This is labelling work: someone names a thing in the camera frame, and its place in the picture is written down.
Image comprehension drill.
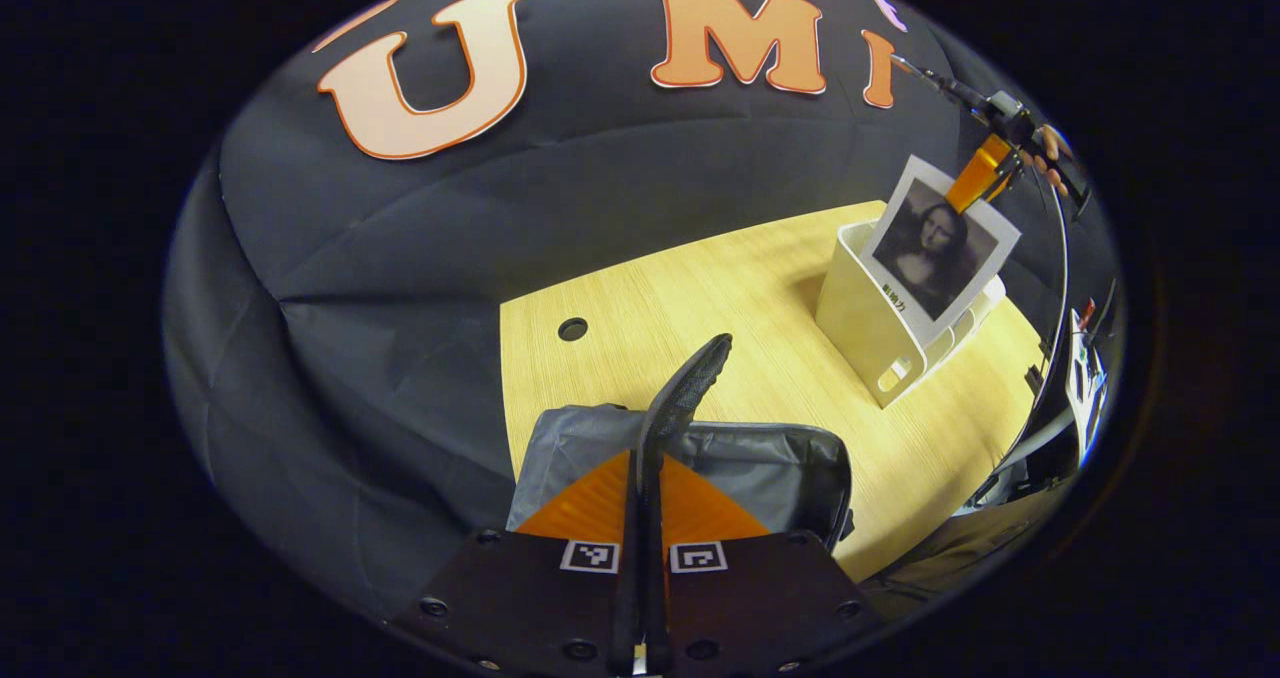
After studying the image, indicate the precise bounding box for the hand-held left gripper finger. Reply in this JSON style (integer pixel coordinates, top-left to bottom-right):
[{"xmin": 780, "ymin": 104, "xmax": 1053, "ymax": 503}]
[
  {"xmin": 647, "ymin": 451, "xmax": 889, "ymax": 678},
  {"xmin": 392, "ymin": 448, "xmax": 648, "ymax": 678}
]

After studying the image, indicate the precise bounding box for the portrait cover book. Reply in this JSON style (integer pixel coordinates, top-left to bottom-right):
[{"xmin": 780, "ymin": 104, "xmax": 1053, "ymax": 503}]
[{"xmin": 860, "ymin": 155, "xmax": 1023, "ymax": 349}]

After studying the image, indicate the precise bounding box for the grey schoolbag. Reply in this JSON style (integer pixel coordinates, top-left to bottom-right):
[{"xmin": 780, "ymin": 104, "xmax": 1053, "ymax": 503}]
[{"xmin": 505, "ymin": 333, "xmax": 856, "ymax": 559}]

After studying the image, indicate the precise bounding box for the white bookshelf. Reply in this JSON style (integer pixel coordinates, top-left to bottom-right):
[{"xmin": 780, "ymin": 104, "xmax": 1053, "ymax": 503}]
[{"xmin": 815, "ymin": 220, "xmax": 1009, "ymax": 411}]

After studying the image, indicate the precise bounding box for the grey cable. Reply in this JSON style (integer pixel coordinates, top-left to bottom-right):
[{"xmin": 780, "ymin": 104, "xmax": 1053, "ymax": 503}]
[{"xmin": 985, "ymin": 173, "xmax": 1073, "ymax": 479}]

